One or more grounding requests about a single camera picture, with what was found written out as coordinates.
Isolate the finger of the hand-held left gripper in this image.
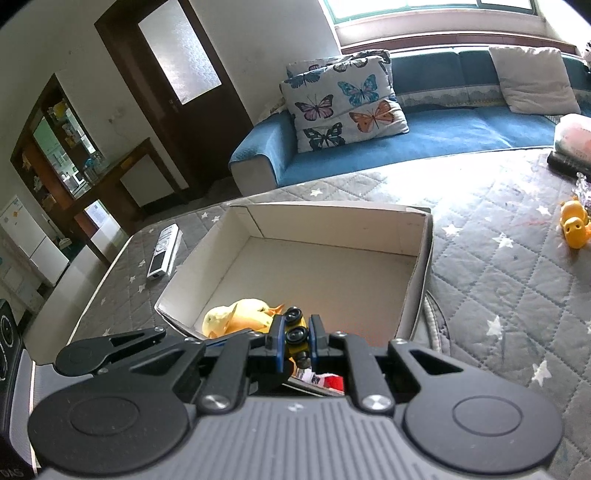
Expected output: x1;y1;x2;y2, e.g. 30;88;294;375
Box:
54;325;269;377

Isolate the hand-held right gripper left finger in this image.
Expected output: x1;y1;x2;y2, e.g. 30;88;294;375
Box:
129;314;285;414

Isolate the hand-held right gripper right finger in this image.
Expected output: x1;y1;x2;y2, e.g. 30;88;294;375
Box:
308;314;467;414

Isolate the yellow toy car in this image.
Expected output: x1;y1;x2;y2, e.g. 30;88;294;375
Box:
283;305;311;370

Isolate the yellow plush duck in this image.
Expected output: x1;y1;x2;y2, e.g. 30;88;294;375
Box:
202;298;284;340

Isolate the white cardboard box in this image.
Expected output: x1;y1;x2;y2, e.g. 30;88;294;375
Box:
154;200;435;370

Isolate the red white packet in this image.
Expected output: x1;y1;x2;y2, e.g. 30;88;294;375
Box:
291;368;346;395

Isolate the white remote control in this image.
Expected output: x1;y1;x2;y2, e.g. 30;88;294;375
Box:
146;224;180;280

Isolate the white refrigerator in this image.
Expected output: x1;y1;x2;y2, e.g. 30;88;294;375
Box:
0;195;71;301

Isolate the grey star quilted mat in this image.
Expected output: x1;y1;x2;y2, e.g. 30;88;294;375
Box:
23;147;591;444

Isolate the dark wooden cabinet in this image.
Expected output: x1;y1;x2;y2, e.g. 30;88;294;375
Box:
10;73;154;266

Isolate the butterfly print pillow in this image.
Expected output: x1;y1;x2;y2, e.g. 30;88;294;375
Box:
280;56;410;154
286;50;393;79

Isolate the blue sofa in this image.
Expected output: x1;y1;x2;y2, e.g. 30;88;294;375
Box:
229;47;591;190

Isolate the dark wooden door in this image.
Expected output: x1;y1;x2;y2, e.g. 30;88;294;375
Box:
95;0;256;205

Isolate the yellow rubber duck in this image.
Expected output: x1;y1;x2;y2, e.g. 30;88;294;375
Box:
560;198;588;232
564;219;591;251

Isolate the flat black object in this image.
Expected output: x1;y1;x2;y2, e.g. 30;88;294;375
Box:
547;151;591;180

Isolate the pink white plastic bag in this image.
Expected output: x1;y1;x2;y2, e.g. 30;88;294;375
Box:
553;113;591;162

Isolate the plain white pillow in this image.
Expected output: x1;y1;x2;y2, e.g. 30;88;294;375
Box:
488;46;581;116

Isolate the window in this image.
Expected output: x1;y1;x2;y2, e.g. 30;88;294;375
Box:
322;0;591;25

